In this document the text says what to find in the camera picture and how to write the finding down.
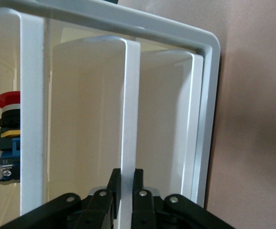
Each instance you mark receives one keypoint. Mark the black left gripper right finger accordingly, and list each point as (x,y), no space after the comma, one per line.
(139,190)

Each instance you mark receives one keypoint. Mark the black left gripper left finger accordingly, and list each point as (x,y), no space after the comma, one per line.
(115,186)

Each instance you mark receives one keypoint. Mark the white drawer cabinet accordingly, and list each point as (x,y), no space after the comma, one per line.
(152,26)

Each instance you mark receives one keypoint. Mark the white plastic drawer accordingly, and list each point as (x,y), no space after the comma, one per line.
(92,119)

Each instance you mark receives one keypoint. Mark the red emergency stop button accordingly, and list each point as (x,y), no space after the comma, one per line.
(9,143)

